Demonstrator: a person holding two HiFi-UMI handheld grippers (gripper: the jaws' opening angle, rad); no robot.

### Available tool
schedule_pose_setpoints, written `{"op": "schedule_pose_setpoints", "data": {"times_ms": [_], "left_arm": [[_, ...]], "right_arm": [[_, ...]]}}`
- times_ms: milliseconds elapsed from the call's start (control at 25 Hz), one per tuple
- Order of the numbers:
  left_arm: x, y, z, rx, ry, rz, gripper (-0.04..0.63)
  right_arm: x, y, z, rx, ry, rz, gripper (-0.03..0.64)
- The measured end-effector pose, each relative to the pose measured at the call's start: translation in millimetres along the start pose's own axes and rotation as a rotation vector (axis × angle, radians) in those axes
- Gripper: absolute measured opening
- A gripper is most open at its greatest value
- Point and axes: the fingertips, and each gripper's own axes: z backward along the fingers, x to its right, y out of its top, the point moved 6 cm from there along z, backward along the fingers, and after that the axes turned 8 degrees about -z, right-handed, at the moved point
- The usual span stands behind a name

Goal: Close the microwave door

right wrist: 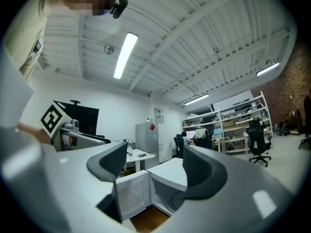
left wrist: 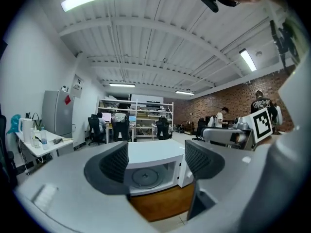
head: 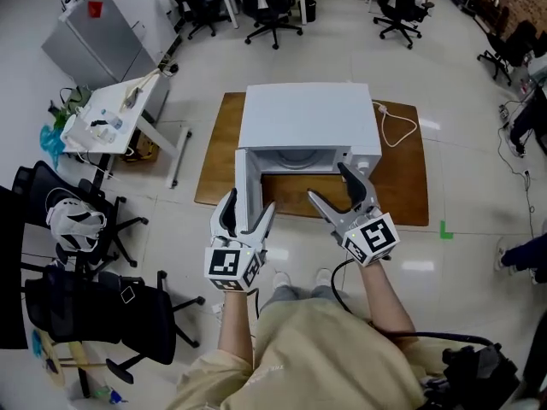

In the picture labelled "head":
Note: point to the grey refrigerator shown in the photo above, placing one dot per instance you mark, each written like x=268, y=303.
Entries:
x=98, y=36

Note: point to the clear water bottle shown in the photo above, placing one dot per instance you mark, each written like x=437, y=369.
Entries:
x=113, y=120

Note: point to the green bag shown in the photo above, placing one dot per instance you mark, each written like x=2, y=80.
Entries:
x=77, y=98

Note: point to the person's left white shoe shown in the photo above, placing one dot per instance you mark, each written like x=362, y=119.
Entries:
x=282, y=280

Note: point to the black mesh office chair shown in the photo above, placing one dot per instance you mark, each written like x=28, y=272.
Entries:
x=85, y=314
x=30, y=182

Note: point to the black waste bin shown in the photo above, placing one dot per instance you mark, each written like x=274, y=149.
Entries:
x=310, y=11

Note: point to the large black monitor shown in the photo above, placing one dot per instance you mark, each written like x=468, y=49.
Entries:
x=13, y=271

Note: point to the teal plastic bag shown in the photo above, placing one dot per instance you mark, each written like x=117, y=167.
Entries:
x=51, y=143

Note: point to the person's grey trousers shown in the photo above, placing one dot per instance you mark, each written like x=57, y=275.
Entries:
x=282, y=294

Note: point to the white desktop appliance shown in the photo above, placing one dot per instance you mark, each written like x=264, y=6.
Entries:
x=77, y=132

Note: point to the wooden stool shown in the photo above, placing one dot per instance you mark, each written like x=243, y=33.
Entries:
x=77, y=353

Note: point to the green tape mark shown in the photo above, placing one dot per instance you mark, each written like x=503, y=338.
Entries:
x=444, y=233

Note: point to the black smartphone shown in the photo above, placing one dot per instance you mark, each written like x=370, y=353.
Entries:
x=127, y=294

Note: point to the person's right forearm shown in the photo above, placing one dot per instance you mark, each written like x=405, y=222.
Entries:
x=382, y=301

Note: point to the person's right white shoe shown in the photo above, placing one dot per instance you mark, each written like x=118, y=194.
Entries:
x=324, y=277

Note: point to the white headset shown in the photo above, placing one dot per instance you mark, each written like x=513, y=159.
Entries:
x=72, y=229

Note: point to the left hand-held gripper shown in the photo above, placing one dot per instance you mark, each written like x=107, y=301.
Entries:
x=226, y=265

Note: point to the white microwave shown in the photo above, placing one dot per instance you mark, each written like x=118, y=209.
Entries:
x=307, y=113

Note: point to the person's beige shirt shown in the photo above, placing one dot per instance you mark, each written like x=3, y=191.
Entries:
x=320, y=357

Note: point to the wooden desk with white legs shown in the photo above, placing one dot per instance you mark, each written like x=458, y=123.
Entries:
x=233, y=2

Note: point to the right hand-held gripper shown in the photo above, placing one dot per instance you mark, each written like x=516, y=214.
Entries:
x=376, y=237

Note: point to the person's left forearm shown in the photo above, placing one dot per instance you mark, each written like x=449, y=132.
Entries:
x=235, y=327

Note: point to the yellow cardboard box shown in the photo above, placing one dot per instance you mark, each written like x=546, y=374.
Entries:
x=143, y=145

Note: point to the black equipment pack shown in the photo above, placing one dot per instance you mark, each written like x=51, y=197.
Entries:
x=478, y=378

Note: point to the wooden table with black legs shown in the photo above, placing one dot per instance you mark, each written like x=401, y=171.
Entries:
x=397, y=177

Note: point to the person's white shoe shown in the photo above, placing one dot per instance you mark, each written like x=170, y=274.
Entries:
x=282, y=280
x=324, y=277

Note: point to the wooden stick tool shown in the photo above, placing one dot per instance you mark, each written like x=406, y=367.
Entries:
x=134, y=92

